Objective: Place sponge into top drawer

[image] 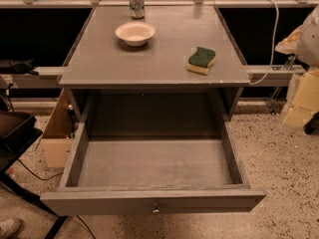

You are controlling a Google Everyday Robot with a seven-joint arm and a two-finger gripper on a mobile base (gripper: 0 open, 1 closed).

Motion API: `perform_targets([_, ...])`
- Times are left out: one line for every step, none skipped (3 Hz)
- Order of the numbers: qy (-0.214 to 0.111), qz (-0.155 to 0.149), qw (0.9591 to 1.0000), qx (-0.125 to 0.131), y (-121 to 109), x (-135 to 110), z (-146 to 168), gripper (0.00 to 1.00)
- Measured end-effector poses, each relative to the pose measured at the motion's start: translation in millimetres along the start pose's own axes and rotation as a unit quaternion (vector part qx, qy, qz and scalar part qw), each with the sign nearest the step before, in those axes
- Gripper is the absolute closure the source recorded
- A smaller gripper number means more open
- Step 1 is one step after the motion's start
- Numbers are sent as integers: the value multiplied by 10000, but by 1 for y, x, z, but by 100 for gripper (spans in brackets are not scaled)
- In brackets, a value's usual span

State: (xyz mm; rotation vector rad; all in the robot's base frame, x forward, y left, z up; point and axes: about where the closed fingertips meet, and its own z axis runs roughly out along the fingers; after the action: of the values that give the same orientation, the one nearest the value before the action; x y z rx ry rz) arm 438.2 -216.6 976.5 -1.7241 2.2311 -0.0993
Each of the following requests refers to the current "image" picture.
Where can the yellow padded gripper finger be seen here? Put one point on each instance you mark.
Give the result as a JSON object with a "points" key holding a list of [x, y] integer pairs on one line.
{"points": [[302, 99]]}

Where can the green and yellow sponge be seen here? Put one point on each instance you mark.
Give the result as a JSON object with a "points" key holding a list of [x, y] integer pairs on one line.
{"points": [[201, 60]]}

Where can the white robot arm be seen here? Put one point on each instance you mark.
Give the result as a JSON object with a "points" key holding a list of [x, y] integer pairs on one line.
{"points": [[304, 43]]}

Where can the grey wooden drawer cabinet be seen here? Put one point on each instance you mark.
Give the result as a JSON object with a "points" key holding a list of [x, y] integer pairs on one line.
{"points": [[147, 92]]}

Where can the open grey top drawer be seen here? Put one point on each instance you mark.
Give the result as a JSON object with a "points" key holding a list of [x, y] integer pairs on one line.
{"points": [[134, 176]]}

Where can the round metal drawer knob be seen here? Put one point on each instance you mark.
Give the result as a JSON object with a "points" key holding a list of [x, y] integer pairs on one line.
{"points": [[156, 211]]}

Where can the white ceramic bowl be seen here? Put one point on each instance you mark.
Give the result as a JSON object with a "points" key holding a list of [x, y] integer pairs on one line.
{"points": [[135, 34]]}

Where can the green white soda can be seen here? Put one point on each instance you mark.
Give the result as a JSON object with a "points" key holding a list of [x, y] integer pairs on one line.
{"points": [[137, 8]]}

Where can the cardboard box beside cabinet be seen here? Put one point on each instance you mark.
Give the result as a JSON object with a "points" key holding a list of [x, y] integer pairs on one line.
{"points": [[58, 136]]}

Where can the black tray stand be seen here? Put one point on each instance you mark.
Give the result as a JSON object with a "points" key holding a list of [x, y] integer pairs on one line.
{"points": [[17, 134]]}

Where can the white shoe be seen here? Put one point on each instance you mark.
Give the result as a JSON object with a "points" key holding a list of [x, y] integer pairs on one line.
{"points": [[9, 227]]}

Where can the metal railing frame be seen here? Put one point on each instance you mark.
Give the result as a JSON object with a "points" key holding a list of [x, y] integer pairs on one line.
{"points": [[228, 69]]}

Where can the black bag on rail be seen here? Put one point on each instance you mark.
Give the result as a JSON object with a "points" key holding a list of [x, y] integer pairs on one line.
{"points": [[17, 67]]}

